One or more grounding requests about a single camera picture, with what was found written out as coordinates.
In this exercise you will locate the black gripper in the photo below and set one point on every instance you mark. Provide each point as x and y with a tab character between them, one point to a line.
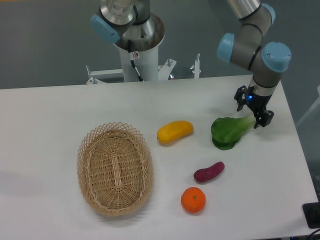
257	103

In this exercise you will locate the green bok choy vegetable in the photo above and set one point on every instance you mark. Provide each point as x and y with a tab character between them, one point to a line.
227	131

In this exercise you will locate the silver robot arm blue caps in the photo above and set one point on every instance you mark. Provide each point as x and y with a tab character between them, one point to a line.
267	62

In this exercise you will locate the yellow mango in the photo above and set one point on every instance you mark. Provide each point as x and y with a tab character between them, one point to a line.
174	130

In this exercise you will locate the purple sweet potato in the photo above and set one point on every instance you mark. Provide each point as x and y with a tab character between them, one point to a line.
207	174

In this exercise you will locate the orange mandarin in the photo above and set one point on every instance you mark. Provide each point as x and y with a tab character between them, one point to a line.
193	200

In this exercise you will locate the black device at table edge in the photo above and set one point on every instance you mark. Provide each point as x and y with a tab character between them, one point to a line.
312	214

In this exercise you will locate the woven wicker basket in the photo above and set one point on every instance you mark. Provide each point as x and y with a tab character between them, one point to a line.
115	169

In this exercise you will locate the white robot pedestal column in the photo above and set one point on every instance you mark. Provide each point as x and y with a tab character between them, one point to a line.
139	47

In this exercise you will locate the white metal base frame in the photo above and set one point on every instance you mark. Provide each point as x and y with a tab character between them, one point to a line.
164	72

